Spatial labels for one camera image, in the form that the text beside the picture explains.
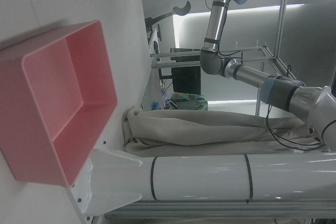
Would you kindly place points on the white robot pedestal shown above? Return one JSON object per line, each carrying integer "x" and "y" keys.
{"x": 210, "y": 176}

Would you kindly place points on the pink plastic basket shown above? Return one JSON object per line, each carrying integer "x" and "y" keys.
{"x": 65, "y": 103}

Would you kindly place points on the beige curtain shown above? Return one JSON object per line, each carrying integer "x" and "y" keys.
{"x": 197, "y": 129}

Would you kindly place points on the teal patterned cloth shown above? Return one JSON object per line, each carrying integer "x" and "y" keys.
{"x": 190, "y": 101}

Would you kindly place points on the black monitor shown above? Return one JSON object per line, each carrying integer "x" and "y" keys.
{"x": 186, "y": 79}

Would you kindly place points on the metal grating platform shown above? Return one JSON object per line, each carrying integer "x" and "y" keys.
{"x": 151, "y": 90}

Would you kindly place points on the purple box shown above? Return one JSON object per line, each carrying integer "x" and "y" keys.
{"x": 164, "y": 98}

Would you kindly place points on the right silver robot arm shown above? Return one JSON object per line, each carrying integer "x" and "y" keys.
{"x": 245, "y": 73}

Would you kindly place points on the small blue object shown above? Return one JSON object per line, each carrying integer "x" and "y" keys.
{"x": 155, "y": 105}

